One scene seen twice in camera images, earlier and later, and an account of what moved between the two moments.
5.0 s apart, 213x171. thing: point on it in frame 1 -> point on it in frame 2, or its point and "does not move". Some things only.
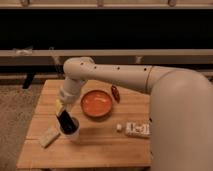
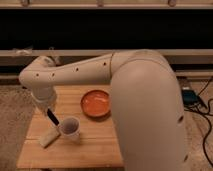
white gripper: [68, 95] -> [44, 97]
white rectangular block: [50, 135] does not move
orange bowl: [96, 104] does not move
